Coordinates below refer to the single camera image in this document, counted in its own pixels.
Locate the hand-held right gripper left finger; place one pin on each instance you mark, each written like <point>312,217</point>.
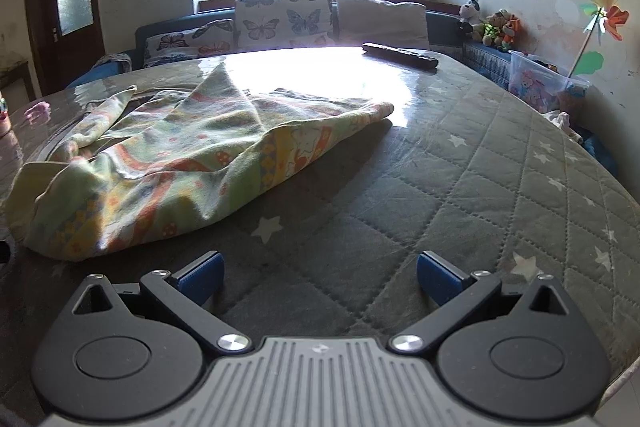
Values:
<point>202,279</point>

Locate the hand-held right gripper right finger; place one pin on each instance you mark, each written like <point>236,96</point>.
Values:
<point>436,278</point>

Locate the patterned pastel flannel shirt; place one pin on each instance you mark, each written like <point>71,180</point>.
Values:
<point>200,157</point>

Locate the white crumpled cloth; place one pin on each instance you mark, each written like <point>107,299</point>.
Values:
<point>565,124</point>

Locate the clear plastic storage box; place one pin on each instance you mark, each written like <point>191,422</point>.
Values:
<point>535,82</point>

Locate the black remote control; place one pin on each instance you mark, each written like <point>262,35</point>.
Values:
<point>400,54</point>

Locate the blue cloth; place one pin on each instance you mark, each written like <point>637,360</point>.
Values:
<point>97,76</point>

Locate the small pink object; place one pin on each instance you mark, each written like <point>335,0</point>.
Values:
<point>37,111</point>

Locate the grey striped cloth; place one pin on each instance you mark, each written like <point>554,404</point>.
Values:
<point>112,58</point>

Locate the long butterfly print cushion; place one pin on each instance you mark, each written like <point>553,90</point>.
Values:
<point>190,39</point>

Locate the dark blue sofa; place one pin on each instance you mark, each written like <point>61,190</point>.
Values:
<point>442,27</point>

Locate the pink cartoon face bottle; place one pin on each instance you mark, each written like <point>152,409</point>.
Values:
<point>4,119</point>

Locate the brown plush bear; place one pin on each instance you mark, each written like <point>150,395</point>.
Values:
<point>495,29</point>

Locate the orange plush toy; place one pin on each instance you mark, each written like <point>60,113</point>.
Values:
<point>512,32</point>

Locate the plain beige cushion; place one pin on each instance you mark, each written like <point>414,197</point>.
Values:
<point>380,19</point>

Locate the black and white plush toy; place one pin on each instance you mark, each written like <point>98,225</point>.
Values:
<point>470,12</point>

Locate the square butterfly print cushion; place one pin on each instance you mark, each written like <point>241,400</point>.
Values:
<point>280,22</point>

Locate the small wooden side table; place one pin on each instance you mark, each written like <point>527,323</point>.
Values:
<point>15,74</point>

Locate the colourful paper pinwheel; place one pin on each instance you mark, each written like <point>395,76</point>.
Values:
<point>607,14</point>

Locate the dark wooden glass-panel door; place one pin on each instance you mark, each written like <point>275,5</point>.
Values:
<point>42,7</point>

